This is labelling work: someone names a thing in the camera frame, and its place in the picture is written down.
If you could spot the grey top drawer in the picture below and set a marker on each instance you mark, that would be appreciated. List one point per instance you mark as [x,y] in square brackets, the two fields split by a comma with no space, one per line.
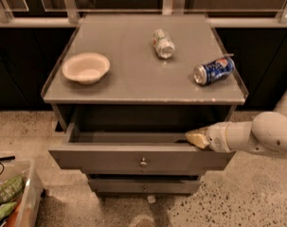
[134,153]

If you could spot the white paper bowl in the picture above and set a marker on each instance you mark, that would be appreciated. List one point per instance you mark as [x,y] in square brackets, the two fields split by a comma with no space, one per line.
[86,68]

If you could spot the grey bottom drawer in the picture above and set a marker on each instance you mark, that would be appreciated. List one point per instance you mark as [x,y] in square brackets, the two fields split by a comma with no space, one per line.
[129,186]

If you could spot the green snack bag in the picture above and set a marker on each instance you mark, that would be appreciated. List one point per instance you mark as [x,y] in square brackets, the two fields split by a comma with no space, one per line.
[6,209]
[11,189]

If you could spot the white paper scrap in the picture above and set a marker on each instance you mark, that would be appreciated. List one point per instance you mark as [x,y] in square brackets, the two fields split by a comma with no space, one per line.
[151,199]

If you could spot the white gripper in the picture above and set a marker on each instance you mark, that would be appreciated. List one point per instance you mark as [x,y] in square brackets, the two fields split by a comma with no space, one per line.
[217,138]

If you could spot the grey drawer cabinet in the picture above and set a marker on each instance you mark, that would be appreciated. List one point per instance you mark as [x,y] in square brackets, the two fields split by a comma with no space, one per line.
[142,92]

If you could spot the clear plastic bin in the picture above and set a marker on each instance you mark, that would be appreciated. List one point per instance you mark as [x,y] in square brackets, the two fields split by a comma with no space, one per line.
[25,212]

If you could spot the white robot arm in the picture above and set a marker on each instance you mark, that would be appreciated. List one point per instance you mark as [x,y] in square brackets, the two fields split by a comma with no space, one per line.
[265,135]

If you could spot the blue pepsi can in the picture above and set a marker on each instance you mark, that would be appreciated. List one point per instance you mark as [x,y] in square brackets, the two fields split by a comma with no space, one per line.
[205,74]

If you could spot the grey drawer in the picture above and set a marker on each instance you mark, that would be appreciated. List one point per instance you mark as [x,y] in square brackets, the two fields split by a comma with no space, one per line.
[134,153]
[129,186]

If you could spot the metal railing shelf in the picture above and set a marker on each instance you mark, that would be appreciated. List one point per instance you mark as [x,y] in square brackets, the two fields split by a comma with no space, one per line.
[215,13]

